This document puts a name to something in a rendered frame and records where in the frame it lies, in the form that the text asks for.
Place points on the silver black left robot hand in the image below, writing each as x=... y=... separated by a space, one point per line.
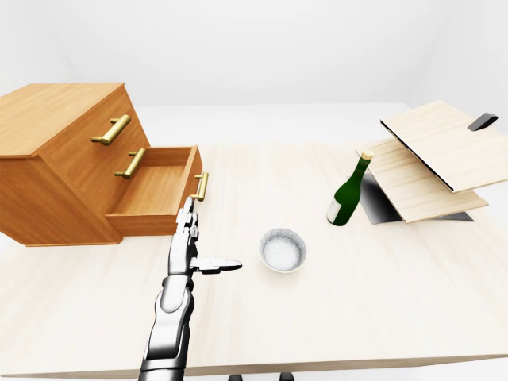
x=182 y=250

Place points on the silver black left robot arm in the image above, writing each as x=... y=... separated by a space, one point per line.
x=168 y=329

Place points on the open wooden drawer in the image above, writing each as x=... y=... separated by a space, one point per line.
x=151 y=190

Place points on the wooden cabinet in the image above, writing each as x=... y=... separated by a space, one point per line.
x=47 y=198

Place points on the grey speckled bowl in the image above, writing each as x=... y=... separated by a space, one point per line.
x=282 y=252

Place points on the small dark shape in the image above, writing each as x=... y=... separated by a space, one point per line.
x=235 y=378
x=286 y=377

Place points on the green glass bottle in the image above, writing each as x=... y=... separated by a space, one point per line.
x=345 y=196

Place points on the pale wood board, black underside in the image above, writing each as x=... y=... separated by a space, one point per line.
x=416 y=186

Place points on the large pale wood board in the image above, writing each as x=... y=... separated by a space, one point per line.
x=448 y=147

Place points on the small black block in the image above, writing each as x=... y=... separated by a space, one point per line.
x=482 y=121

